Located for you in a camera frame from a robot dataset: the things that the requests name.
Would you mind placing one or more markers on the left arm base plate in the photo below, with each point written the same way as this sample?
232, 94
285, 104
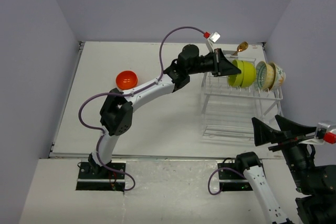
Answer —
105, 180

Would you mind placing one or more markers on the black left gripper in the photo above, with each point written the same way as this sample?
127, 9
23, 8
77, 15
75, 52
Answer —
221, 66

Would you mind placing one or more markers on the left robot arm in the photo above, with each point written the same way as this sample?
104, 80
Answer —
118, 108

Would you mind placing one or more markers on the yellow floral white bowl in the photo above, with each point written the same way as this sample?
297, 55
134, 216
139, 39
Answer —
279, 78

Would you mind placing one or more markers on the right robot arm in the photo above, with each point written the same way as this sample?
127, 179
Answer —
315, 183

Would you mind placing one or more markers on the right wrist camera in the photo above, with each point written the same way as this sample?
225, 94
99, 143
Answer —
324, 133

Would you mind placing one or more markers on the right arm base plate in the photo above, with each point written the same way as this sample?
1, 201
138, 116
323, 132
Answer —
230, 181

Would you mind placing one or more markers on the teal patterned white bowl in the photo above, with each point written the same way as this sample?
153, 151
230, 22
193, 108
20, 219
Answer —
265, 76

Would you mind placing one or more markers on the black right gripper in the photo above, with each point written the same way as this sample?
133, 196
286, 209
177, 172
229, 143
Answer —
263, 133

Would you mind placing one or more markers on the green bowl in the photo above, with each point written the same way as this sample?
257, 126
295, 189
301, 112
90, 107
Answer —
236, 80
249, 74

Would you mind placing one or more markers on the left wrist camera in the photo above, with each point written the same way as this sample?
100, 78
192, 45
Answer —
211, 39

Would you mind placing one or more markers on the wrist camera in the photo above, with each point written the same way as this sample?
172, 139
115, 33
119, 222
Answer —
211, 39
324, 133

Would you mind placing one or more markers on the white wire dish rack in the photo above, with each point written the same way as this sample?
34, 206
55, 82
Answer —
227, 111

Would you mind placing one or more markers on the gold spoon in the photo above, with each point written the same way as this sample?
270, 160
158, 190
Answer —
240, 48

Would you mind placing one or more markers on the orange bowl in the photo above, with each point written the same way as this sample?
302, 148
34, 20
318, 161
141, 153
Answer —
127, 73
126, 82

